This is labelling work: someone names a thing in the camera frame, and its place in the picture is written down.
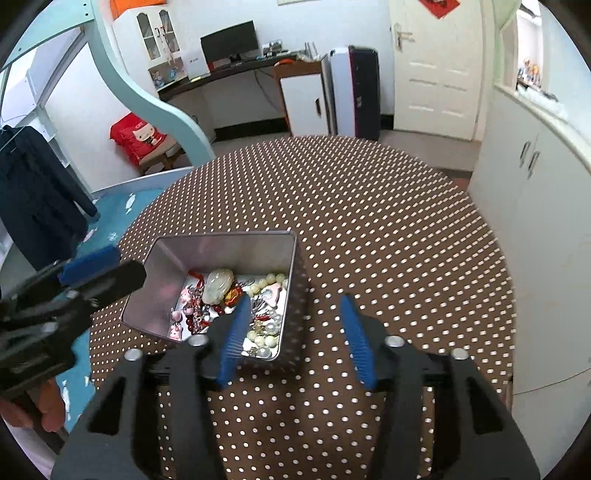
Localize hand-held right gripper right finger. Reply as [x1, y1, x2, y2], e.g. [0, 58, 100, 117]
[339, 294, 541, 480]

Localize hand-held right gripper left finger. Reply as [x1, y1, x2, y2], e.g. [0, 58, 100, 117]
[51, 293, 252, 480]

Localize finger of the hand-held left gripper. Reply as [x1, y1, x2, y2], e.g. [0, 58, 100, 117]
[0, 246, 122, 313]
[0, 261, 147, 343]

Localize silver pink charm chain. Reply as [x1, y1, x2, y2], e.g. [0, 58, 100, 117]
[252, 284, 287, 308]

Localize pink charm bracelet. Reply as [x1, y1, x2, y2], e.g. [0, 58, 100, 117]
[168, 286, 213, 342]

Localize silver metal tin box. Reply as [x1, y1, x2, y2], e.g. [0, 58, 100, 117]
[119, 229, 306, 370]

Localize person's left hand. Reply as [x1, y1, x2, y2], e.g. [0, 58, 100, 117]
[0, 382, 66, 433]

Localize blue candy print blanket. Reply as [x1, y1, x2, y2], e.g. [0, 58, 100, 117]
[0, 187, 164, 421]

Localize dark hanging jacket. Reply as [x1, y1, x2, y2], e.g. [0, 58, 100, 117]
[0, 124, 100, 273]

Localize wooden stool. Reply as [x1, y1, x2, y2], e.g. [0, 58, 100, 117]
[139, 138, 192, 176]

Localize red cat print bag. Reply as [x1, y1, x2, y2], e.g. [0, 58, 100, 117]
[110, 114, 169, 168]

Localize white cupboard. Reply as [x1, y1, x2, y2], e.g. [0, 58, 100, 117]
[468, 80, 591, 462]

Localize dark curved desk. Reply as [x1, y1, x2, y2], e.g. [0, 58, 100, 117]
[157, 53, 324, 102]

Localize white box on desk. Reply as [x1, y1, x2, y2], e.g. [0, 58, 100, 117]
[185, 44, 211, 79]

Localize white glass door cabinet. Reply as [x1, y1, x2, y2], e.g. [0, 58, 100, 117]
[113, 2, 190, 88]

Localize white under-desk cabinet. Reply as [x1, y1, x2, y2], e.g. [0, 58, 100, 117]
[274, 60, 331, 137]

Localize dark suitcase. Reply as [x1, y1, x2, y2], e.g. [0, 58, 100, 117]
[347, 45, 382, 141]

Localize white tower appliance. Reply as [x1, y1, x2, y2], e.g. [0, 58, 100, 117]
[321, 48, 356, 137]

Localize black computer monitor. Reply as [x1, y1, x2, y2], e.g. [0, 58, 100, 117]
[200, 20, 260, 65]

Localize orange box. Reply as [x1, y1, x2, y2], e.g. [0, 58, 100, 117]
[110, 0, 167, 17]

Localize white panel door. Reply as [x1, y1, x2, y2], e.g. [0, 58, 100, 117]
[388, 0, 485, 141]

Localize row of small figurines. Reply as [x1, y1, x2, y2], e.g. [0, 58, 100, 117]
[517, 58, 543, 88]

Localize red door decoration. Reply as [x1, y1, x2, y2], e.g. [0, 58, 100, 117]
[418, 0, 462, 19]

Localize dark red bead bracelet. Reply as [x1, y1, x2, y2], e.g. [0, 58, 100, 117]
[184, 305, 204, 334]

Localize pale jade pendant red cord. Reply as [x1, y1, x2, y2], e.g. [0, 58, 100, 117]
[187, 268, 245, 306]

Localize cream bead bracelet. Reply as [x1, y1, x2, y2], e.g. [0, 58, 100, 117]
[245, 272, 291, 360]

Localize teal curved bed frame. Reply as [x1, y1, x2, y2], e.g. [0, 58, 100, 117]
[0, 0, 218, 192]

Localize silver door handle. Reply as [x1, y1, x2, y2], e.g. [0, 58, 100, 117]
[392, 22, 414, 49]

